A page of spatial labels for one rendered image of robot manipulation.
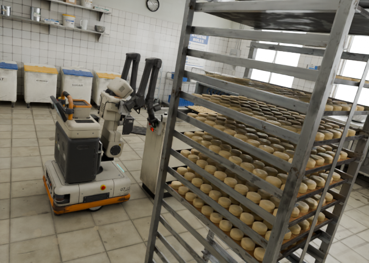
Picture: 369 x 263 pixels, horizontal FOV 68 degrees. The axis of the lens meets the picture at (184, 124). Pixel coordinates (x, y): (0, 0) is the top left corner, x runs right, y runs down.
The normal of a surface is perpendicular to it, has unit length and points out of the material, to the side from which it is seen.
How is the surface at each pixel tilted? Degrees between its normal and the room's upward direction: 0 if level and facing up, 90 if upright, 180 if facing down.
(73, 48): 90
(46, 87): 92
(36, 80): 92
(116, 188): 90
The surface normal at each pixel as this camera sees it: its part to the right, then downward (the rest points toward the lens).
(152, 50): 0.51, 0.31
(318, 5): -0.78, 0.04
